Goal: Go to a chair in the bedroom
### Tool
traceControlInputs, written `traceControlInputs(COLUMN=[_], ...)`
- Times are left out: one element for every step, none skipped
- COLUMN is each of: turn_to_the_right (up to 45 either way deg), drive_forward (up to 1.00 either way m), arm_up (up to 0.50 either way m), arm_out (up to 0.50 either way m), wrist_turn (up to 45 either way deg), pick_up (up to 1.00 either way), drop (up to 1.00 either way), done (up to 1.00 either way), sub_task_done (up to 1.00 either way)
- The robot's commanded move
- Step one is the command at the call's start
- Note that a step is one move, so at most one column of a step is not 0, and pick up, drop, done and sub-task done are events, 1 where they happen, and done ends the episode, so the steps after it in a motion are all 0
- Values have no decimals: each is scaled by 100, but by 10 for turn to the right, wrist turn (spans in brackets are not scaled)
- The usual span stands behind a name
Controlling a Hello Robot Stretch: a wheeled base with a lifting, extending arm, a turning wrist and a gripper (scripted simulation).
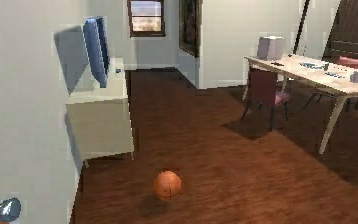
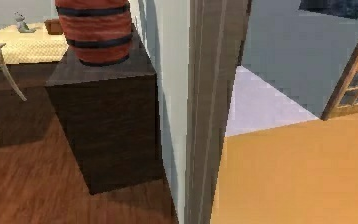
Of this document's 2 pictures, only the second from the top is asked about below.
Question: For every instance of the white chair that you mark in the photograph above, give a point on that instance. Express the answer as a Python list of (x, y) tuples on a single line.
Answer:
[(0, 66)]

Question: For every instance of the brown wooden room door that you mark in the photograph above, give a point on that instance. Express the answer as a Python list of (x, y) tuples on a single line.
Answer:
[(208, 100)]

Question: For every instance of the dark wooden side cabinet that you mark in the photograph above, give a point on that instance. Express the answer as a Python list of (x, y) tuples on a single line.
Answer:
[(110, 126)]

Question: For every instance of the red vase with black bands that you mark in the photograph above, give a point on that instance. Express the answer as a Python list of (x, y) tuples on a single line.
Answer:
[(95, 30)]

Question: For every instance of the small brown box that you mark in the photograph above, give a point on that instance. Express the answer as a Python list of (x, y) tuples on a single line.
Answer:
[(54, 26)]

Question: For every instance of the bed with yellow cover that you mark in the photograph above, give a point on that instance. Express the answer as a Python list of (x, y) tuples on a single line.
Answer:
[(27, 50)]

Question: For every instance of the grey figurine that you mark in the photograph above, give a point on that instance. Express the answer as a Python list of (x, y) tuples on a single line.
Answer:
[(21, 25)]

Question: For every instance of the dark blue framed picture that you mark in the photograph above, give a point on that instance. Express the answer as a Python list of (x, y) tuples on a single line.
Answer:
[(333, 6)]

